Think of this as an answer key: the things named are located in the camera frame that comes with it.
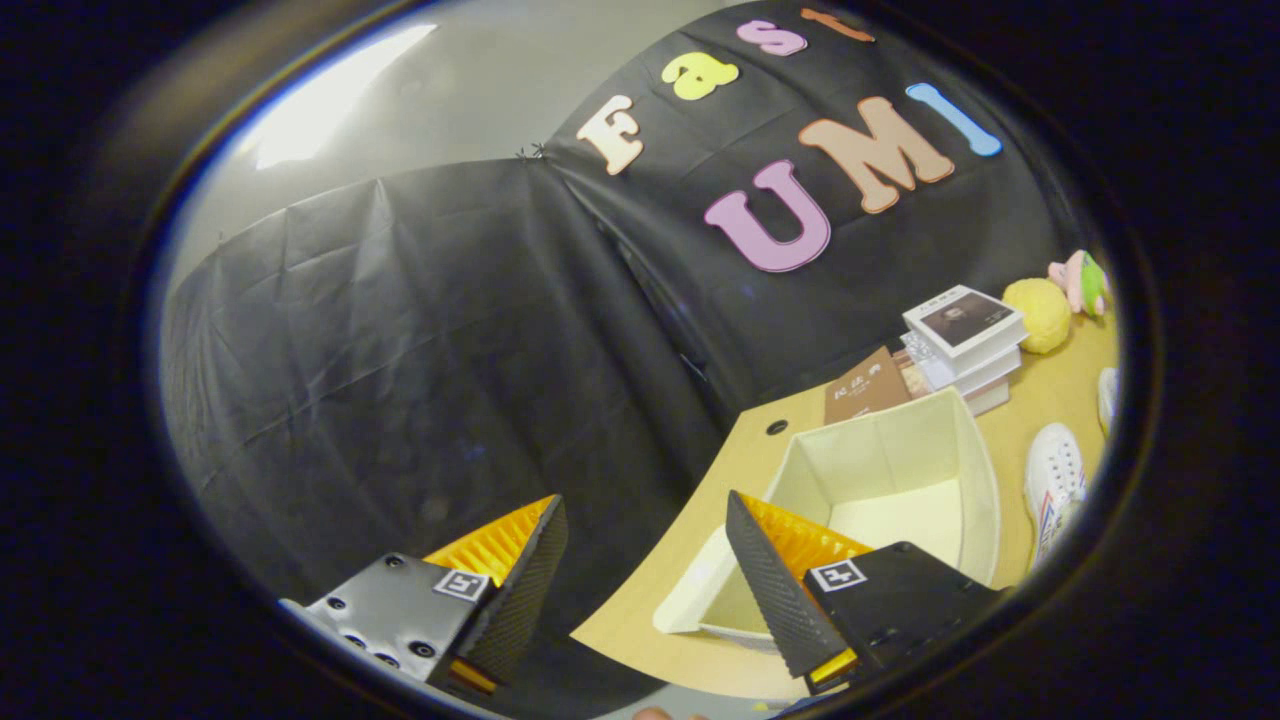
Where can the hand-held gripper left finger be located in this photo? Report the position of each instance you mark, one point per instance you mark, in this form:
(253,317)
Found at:
(520,590)

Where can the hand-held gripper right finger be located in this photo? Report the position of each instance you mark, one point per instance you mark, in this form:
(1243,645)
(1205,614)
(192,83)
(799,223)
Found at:
(770,590)

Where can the cream fabric storage box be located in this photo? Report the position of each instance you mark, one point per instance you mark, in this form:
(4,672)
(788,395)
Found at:
(900,470)

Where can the white sneaker shoe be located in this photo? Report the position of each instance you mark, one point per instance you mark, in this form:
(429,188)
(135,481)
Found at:
(1108,398)
(1055,480)

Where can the black backdrop cloth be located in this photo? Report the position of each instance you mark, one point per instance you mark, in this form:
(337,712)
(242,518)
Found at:
(450,380)

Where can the brown book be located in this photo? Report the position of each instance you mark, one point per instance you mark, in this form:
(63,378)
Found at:
(865,390)

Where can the patterned cover book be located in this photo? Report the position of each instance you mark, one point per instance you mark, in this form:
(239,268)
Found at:
(912,375)

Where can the white book with portrait cover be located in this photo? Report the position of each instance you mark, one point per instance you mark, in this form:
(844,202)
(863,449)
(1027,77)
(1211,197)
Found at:
(965,320)

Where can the yellow plush ball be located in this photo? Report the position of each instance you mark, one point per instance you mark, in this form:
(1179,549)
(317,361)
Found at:
(1038,315)

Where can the pink and green plush toy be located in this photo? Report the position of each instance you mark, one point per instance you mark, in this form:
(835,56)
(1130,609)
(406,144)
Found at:
(1085,280)

